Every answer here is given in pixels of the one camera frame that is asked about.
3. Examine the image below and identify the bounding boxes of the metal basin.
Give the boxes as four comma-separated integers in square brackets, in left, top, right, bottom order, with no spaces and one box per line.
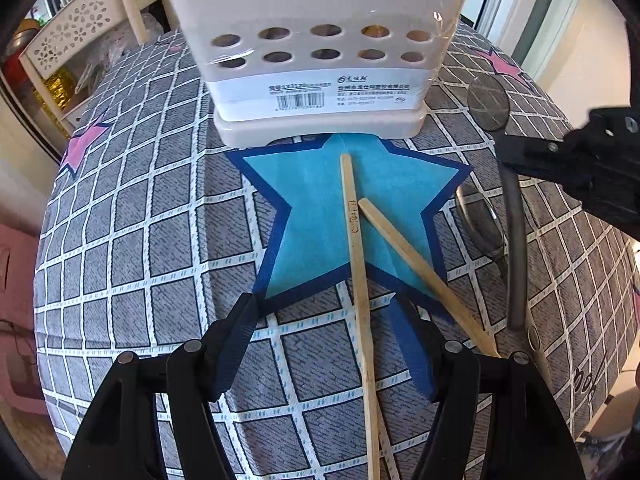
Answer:
[10,17,43,56]

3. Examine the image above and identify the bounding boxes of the sliding glass door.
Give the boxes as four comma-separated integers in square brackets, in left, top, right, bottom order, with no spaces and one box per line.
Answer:
[477,0,626,106]

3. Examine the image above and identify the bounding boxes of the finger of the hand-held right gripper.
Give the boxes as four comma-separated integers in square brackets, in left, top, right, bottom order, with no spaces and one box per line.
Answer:
[575,106,640,136]
[497,132,601,196]

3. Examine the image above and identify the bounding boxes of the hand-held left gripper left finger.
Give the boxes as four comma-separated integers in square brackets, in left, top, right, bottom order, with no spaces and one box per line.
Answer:
[62,291,261,480]

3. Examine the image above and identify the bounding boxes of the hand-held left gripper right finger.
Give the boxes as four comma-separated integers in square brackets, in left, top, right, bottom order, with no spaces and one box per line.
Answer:
[391,296,586,480]

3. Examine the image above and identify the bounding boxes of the gold foil pack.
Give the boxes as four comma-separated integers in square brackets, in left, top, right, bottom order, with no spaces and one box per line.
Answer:
[32,67,76,116]

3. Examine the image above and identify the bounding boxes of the grey checked tablecloth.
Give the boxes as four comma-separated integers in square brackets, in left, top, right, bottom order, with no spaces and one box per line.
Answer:
[34,20,640,480]

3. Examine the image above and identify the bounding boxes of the dark translucent plastic spoon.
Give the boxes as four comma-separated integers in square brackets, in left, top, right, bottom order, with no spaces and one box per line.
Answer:
[466,75,527,332]
[454,184,553,381]

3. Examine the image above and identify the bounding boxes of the cream plastic utensil holder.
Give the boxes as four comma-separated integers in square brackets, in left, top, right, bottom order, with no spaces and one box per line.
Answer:
[160,0,475,148]

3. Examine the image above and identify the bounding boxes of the cream plastic storage cart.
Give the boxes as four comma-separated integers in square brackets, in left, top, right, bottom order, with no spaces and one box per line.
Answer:
[19,0,168,126]

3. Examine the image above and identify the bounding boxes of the pink plastic stool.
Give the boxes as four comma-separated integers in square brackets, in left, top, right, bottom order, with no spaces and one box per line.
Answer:
[0,340,48,416]
[0,224,40,333]

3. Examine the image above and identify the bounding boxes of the clear plastic bags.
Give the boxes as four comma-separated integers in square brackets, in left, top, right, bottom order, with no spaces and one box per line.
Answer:
[85,30,161,91]

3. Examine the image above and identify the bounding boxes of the plain bamboo chopstick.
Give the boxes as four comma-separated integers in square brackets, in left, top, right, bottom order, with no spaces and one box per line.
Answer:
[359,198,501,359]
[340,154,386,480]

